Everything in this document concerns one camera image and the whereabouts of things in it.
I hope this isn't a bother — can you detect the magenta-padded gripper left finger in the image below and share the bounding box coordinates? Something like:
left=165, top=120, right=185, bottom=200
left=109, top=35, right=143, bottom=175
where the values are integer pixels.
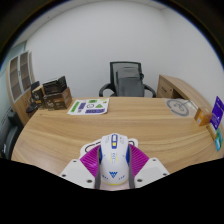
left=58, top=145, right=101, bottom=190

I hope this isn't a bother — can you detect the black sofa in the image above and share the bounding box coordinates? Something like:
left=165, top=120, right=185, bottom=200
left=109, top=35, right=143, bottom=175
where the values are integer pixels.
left=0, top=111, right=25, bottom=161

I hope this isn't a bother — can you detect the small tan box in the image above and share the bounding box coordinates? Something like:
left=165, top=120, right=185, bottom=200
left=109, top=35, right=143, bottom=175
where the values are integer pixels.
left=206, top=123, right=218, bottom=140

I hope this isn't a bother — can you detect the small black chair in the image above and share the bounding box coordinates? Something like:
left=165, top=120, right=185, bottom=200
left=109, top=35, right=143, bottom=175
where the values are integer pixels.
left=25, top=80, right=41, bottom=114

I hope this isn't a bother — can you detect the white blue yellow computer mouse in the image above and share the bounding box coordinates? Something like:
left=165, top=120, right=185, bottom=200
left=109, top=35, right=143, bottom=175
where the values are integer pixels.
left=99, top=133, right=131, bottom=186

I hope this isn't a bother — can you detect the black mesh office chair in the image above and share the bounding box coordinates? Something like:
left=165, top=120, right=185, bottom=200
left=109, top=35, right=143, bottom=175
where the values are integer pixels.
left=98, top=60, right=157, bottom=99

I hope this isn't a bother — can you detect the orange-brown cardboard box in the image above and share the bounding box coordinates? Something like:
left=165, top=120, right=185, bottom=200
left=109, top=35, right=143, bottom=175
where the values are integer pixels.
left=193, top=107, right=214, bottom=127

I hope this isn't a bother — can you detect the sheet with grey ring print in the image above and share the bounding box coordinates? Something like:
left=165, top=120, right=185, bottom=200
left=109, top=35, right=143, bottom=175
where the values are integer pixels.
left=165, top=98, right=198, bottom=118

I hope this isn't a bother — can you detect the wooden side desk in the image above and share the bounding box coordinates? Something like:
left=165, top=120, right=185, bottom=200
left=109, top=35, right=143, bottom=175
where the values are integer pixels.
left=156, top=74, right=215, bottom=112

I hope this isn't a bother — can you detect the wooden shelf unit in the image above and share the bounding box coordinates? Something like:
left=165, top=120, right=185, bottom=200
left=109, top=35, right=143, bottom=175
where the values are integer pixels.
left=5, top=50, right=36, bottom=126

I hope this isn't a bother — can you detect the purple retail package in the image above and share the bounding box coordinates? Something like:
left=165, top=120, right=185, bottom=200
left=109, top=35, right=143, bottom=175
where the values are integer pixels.
left=209, top=95, right=224, bottom=131

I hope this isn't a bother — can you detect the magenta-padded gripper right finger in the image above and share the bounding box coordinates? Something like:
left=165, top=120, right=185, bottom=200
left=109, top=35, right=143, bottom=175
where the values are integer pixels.
left=127, top=143, right=170, bottom=190

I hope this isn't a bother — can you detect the small blue box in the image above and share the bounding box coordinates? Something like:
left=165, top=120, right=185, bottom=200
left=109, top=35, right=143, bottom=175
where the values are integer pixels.
left=214, top=138, right=222, bottom=152

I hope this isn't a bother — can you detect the black cardboard box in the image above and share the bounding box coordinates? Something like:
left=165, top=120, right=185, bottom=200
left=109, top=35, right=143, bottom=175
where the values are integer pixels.
left=42, top=75, right=68, bottom=95

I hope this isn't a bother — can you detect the dark brown cardboard box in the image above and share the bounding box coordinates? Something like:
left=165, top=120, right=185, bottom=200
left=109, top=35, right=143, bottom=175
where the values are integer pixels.
left=43, top=87, right=73, bottom=111

